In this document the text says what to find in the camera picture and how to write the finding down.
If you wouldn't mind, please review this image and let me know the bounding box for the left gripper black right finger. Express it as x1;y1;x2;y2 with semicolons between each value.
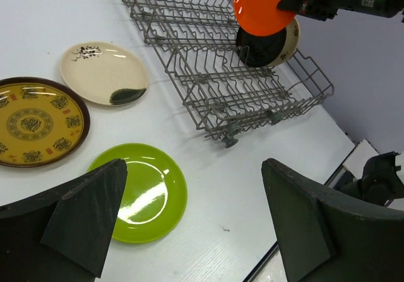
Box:
261;158;403;281

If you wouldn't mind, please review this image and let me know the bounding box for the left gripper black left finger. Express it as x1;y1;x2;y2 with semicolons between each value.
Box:
1;159;128;281

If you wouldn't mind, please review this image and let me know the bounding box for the cream floral plate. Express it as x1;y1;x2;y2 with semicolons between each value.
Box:
268;18;300;68

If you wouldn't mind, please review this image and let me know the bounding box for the orange plate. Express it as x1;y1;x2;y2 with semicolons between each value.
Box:
233;0;296;37

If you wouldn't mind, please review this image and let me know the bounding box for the black plate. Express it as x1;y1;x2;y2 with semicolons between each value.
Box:
235;27;287;68

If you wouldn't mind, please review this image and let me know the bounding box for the grey wire dish rack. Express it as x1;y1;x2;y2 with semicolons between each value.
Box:
122;0;335;148

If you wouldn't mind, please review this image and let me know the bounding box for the brown yellow patterned plate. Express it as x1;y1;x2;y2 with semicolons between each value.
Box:
1;76;90;168

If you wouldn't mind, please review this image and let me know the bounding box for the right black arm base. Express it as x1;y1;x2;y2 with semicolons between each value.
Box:
334;151;403;206

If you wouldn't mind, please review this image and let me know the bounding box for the green plate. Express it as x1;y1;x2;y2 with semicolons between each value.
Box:
88;143;187;244

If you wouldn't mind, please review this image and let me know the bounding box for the cream plate with dark spot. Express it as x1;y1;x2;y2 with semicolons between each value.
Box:
59;42;149;106

